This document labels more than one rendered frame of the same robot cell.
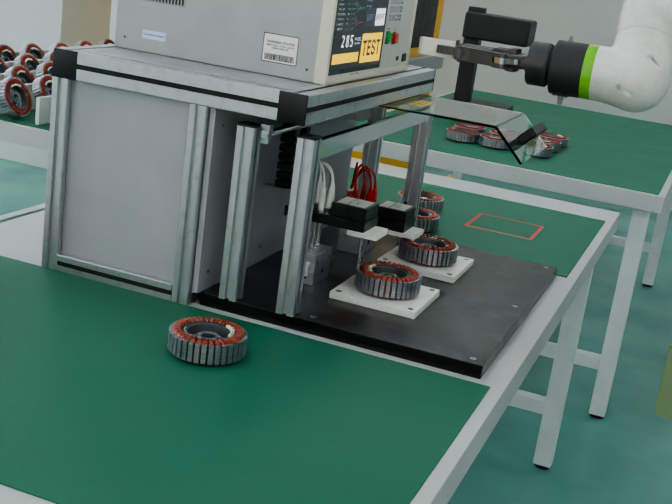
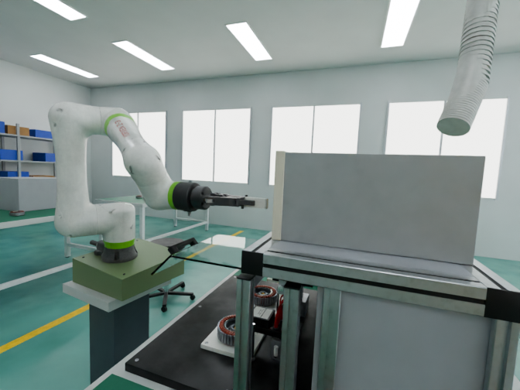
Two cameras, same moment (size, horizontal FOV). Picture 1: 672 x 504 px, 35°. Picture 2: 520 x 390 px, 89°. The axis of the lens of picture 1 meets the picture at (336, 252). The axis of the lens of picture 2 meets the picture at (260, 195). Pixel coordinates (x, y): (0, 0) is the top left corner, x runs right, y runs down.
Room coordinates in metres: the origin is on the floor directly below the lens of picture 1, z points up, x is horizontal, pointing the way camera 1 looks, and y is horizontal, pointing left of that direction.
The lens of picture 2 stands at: (2.70, -0.12, 1.27)
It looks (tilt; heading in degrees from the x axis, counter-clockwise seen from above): 5 degrees down; 180
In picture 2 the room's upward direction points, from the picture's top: 3 degrees clockwise
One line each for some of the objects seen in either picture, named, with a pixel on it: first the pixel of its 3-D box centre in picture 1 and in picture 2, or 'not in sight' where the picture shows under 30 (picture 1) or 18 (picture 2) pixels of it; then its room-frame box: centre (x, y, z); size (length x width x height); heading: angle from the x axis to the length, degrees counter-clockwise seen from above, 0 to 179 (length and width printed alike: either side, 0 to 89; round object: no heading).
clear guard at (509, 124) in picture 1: (453, 124); (232, 258); (2.01, -0.19, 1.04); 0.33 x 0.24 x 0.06; 71
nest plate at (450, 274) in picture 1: (426, 262); (236, 336); (1.95, -0.17, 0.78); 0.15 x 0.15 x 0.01; 71
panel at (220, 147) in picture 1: (288, 171); (330, 290); (1.92, 0.11, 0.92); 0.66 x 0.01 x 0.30; 161
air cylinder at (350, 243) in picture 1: (357, 235); (283, 343); (2.00, -0.04, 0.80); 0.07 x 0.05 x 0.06; 161
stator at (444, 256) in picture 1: (428, 249); (236, 329); (1.95, -0.17, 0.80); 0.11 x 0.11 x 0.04
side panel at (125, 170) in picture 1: (124, 189); not in sight; (1.66, 0.35, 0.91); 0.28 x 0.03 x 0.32; 71
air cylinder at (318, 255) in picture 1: (309, 262); (299, 303); (1.77, 0.04, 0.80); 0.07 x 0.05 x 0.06; 161
